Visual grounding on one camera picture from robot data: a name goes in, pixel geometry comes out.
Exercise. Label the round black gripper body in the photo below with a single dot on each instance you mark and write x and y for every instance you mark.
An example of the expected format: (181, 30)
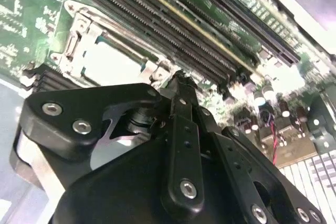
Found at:
(118, 195)

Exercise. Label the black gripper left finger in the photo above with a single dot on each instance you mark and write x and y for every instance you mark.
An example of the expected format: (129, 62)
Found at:
(65, 113)

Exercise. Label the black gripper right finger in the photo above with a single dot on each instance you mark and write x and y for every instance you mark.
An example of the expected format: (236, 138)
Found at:
(249, 171)

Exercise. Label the silver-topped CPU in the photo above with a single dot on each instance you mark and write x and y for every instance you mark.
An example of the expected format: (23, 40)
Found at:
(110, 64)

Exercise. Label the metal socket cover frame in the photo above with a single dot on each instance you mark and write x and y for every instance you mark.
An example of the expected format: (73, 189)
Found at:
(88, 33)

